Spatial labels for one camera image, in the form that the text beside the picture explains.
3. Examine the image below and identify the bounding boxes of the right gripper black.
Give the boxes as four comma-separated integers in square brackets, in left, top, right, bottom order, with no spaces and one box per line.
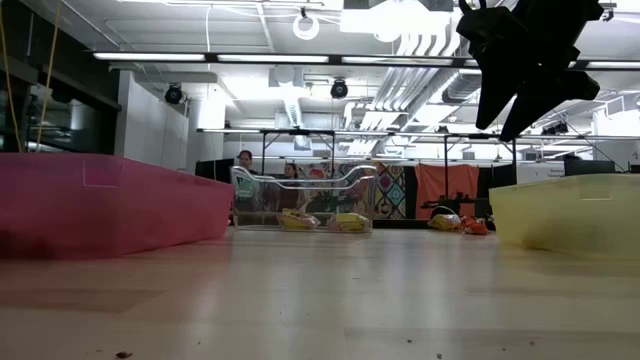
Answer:
[455,0,606,143]

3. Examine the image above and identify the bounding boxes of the orange Reese's candy pack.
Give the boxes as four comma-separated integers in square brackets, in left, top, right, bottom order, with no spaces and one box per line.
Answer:
[459,215,493,237]

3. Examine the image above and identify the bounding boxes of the yellow Sour Patch candy pack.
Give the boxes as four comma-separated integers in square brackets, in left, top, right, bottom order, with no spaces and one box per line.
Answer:
[276,208,322,232]
[326,211,372,234]
[427,213,464,233]

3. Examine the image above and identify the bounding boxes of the black monitor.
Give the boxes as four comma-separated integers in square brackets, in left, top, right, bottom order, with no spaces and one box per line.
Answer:
[194,157,236,184]
[563,158,618,177]

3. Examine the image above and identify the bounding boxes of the white ceiling pipes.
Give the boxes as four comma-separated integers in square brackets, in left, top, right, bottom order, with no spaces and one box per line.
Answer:
[372,29,464,114]

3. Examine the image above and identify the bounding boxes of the orange hanging cloth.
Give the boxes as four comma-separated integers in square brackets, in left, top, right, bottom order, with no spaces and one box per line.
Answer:
[414,163,481,220]

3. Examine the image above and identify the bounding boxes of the yellow plastic bin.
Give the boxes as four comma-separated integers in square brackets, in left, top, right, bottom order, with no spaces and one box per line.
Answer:
[488,172,640,262]

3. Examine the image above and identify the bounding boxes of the black low cart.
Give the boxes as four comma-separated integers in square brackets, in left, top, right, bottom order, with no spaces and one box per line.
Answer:
[419,191,482,217]

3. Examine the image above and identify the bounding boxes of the colourful patterned quilt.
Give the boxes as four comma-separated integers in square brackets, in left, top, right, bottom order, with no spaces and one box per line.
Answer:
[287,161,408,220]

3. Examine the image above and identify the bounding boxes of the black ceiling spotlight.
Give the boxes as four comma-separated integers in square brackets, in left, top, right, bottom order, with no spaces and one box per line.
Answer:
[163,82,184,106]
[329,77,350,101]

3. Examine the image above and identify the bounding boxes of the clear plastic bin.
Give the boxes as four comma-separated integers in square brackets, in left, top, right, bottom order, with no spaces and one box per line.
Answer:
[229,164,379,235]

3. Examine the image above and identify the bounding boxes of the person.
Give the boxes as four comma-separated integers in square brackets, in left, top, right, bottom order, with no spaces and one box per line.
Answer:
[236,149,257,176]
[279,161,304,211]

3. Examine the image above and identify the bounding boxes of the long ceiling light bar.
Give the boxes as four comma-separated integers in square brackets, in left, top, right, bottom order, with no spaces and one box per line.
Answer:
[91,49,640,70]

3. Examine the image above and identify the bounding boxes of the pink plastic bin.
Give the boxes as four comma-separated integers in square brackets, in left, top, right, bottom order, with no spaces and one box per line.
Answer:
[0,151,236,261]

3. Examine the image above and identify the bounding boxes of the grey ventilation duct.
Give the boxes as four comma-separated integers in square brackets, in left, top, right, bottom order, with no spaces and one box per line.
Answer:
[441,69,485,105]

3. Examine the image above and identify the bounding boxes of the black frame stand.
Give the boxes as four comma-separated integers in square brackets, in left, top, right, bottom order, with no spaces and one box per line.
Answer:
[258,128,337,177]
[441,132,519,201]

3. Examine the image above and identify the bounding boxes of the white ceiling ring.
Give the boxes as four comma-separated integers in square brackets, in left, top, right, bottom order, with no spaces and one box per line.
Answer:
[291,11,322,42]

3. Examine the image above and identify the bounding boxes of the yellow hanging cable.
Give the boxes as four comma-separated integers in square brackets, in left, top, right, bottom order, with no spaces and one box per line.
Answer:
[34,0,64,152]
[0,0,24,154]

